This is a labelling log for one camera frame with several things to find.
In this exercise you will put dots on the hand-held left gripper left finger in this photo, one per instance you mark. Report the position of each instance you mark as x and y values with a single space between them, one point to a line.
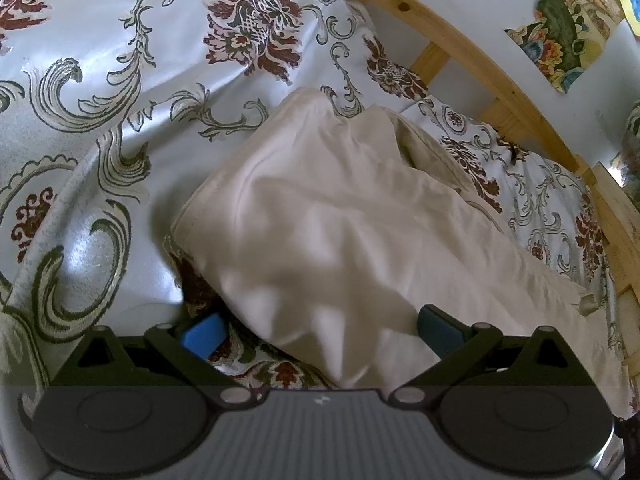
205 335

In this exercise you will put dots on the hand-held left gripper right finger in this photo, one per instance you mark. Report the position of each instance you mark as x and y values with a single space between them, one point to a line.
437 332

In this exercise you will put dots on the beige hooded jacket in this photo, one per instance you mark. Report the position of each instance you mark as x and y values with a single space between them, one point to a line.
325 235

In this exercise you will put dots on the plastic bag of clothes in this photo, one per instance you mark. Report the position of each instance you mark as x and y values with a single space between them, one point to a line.
634 130

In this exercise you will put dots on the floral bed sheet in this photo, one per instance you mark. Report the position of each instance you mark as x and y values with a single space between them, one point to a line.
75 20

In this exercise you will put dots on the wooden bed frame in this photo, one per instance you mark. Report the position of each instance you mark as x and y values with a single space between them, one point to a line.
450 25

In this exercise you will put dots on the landscape wall poster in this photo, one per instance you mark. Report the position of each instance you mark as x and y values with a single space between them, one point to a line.
565 20

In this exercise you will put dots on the yellow and blue wall poster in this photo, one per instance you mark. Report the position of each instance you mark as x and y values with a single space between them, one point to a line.
631 2

